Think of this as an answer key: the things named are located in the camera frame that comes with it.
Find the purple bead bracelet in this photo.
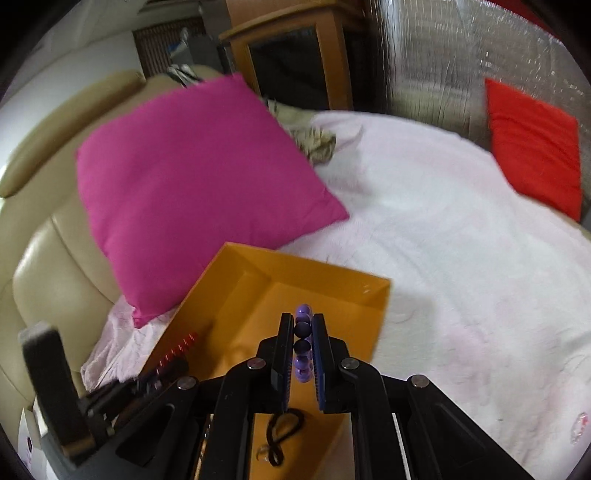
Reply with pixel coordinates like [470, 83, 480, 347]
[292, 303, 315, 384]

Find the wooden cabinet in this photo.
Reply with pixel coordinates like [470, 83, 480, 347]
[218, 0, 370, 112]

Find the orange box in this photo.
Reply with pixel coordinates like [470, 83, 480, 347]
[139, 241, 392, 480]

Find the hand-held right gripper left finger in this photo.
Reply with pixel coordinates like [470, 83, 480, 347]
[113, 313, 295, 480]

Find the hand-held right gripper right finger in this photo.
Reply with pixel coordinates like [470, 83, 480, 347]
[311, 313, 536, 480]

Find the brown woven panel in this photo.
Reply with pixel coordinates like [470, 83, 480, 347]
[133, 23, 208, 79]

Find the patterned beige cloth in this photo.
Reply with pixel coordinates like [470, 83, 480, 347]
[263, 95, 338, 164]

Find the red spiral hair tie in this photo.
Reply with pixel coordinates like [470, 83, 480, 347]
[154, 332, 199, 377]

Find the red pillow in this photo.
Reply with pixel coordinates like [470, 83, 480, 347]
[484, 78, 583, 222]

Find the beige leather sofa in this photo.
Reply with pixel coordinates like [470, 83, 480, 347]
[0, 55, 232, 416]

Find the pale pink textured blanket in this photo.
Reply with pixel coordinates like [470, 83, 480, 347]
[81, 110, 591, 469]

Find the magenta pillow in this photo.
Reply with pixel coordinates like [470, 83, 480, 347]
[75, 73, 350, 329]

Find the white paper card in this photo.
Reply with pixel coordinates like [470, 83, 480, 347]
[16, 408, 47, 467]

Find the black hair tie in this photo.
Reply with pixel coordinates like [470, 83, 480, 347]
[256, 410, 306, 467]

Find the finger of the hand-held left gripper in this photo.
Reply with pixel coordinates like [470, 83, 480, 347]
[18, 325, 116, 462]
[85, 357, 190, 418]

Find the silver foil insulation sheet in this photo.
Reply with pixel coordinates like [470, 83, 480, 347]
[369, 0, 591, 153]

